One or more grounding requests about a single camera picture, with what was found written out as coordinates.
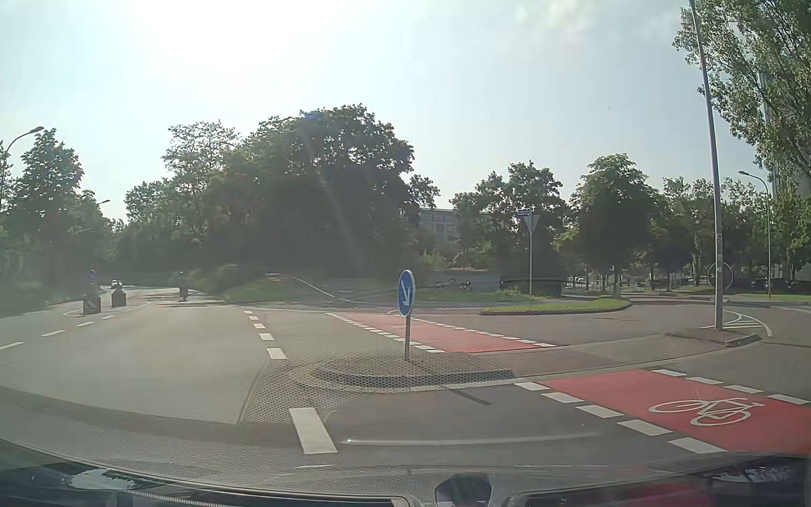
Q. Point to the blue round arrow sign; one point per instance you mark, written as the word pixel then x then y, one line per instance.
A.
pixel 406 292

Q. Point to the grey building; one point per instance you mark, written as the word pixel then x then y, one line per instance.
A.
pixel 439 224

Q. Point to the grass bank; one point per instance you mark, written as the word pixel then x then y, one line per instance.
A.
pixel 321 289

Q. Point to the large group of trees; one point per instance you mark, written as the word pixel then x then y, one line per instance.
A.
pixel 293 197

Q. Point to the triangular give way sign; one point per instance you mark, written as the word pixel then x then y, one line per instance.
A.
pixel 530 225

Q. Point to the grass traffic island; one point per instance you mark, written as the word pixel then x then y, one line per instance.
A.
pixel 560 306

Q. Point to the road markings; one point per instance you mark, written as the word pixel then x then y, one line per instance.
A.
pixel 312 429

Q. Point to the row of trees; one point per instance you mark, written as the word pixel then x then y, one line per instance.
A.
pixel 624 218

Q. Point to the person on bicycle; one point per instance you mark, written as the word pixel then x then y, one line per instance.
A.
pixel 182 285

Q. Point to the grey asphalt road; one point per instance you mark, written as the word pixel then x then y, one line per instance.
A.
pixel 152 359

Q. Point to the car's own bonnet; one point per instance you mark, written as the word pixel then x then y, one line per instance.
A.
pixel 236 486

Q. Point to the dark striped bollard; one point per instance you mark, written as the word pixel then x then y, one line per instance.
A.
pixel 118 296

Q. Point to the round sign seen from behind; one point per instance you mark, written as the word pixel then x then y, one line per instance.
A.
pixel 720 276

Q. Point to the small kerbed traffic island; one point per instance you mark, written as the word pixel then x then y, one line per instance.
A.
pixel 715 336

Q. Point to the parked dark car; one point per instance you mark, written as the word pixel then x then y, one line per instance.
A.
pixel 789 286

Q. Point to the tall tree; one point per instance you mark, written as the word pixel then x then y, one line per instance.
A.
pixel 793 91

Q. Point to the tall grey lamp post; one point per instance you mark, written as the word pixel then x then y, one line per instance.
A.
pixel 714 176

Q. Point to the curved lamp post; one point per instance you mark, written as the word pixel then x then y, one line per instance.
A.
pixel 766 211
pixel 8 151

